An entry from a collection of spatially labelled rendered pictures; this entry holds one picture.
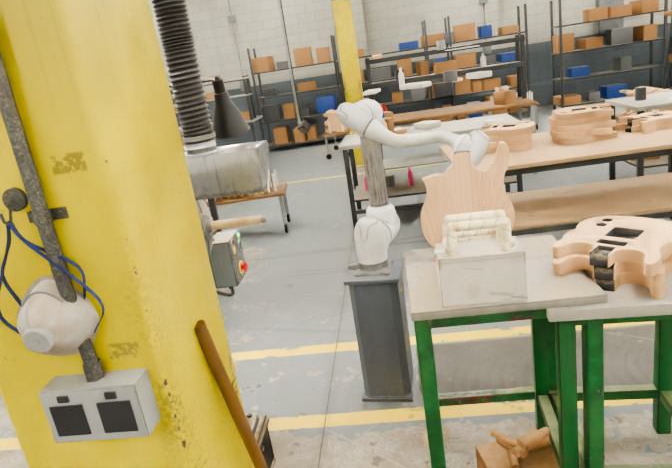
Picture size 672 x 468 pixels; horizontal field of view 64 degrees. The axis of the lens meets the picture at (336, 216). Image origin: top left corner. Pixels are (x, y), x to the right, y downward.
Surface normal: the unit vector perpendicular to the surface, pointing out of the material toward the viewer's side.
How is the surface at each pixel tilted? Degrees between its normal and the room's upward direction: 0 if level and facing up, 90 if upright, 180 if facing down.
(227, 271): 90
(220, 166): 90
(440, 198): 90
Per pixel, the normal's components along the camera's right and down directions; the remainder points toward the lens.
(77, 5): 0.99, -0.12
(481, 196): -0.11, 0.30
